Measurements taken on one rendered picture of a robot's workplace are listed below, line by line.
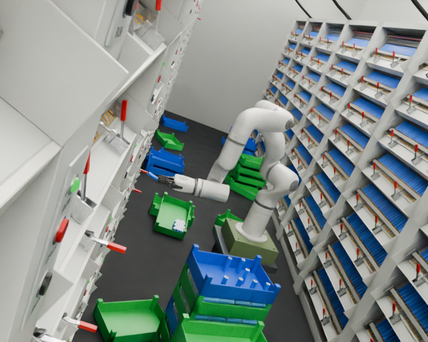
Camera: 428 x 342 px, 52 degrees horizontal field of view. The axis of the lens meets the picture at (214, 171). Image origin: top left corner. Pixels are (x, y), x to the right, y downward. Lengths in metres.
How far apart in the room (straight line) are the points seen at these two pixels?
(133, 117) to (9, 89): 0.72
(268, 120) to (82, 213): 1.53
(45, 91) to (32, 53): 0.02
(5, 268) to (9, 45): 0.12
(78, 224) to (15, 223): 0.29
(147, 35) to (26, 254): 0.52
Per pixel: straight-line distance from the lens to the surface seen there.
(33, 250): 0.26
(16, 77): 0.23
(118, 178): 0.99
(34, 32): 0.22
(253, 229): 2.38
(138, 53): 0.31
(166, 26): 0.91
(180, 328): 1.46
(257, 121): 1.98
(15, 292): 0.28
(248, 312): 1.69
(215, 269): 1.73
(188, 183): 2.01
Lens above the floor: 1.33
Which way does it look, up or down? 18 degrees down
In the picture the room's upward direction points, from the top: 22 degrees clockwise
